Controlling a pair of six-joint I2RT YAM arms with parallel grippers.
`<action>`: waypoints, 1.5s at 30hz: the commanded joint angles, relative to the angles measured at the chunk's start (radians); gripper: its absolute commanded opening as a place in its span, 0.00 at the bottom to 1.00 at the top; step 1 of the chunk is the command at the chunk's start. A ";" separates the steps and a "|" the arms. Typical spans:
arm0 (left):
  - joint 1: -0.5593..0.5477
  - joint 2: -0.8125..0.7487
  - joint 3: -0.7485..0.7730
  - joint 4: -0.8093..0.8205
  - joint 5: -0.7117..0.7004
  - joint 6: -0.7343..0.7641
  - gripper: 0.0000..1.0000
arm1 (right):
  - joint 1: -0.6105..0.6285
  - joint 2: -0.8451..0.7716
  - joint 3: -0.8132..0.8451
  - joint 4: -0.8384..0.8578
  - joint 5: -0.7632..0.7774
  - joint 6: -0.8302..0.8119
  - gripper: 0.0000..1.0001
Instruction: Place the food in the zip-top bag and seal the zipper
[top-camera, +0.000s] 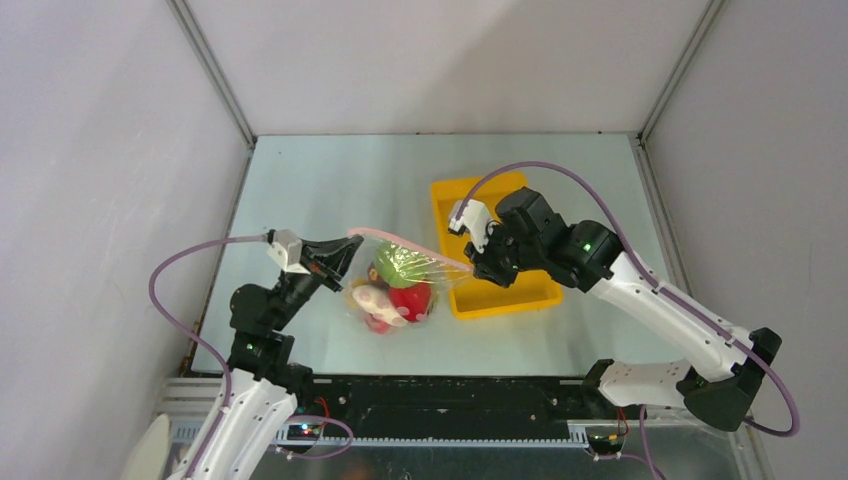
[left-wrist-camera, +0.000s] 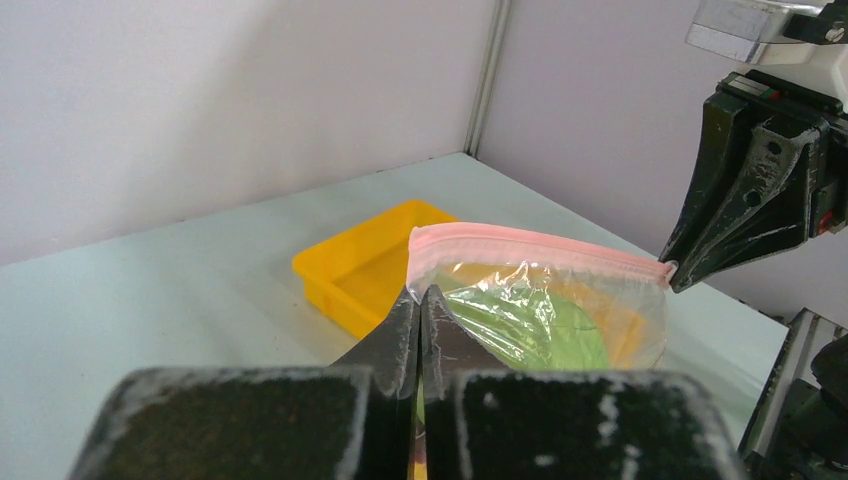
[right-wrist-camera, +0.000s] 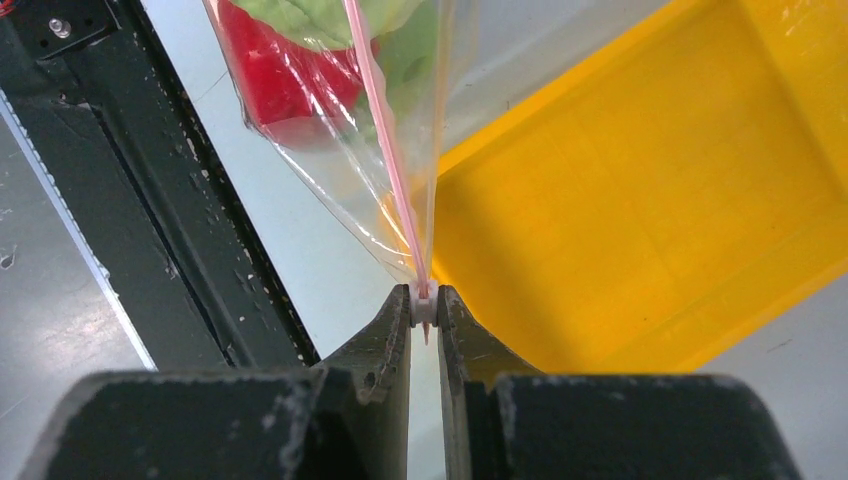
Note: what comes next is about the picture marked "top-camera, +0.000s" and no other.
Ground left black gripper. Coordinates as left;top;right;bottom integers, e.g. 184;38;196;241
269;233;362;331

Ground white radish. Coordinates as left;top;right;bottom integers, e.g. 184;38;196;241
352;285;408;327

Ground clear pink-dotted zip bag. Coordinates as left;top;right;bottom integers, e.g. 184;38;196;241
343;227;471;335

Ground green cabbage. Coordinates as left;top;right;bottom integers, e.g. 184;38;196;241
374;242;431;288

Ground yellow plastic tray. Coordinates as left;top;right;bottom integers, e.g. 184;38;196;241
430;172;564;320

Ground red bell pepper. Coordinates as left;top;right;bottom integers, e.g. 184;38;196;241
388;283;433;323

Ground dark red apple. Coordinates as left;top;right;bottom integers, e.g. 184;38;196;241
367;263;390;288

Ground bright red apple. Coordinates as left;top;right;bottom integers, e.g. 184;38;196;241
364;316;393;335

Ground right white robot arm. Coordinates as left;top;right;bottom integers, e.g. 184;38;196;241
448;187;782;432

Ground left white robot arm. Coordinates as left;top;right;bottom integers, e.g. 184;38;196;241
171;230;363;479

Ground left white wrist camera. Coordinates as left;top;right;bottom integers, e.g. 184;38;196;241
267;229;308;275

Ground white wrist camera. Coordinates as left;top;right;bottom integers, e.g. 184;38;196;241
267;229;308;275
448;199;497;254

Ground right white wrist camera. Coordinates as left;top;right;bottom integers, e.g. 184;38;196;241
448;199;497;254

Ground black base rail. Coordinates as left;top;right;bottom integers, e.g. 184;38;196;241
277;375;639;444

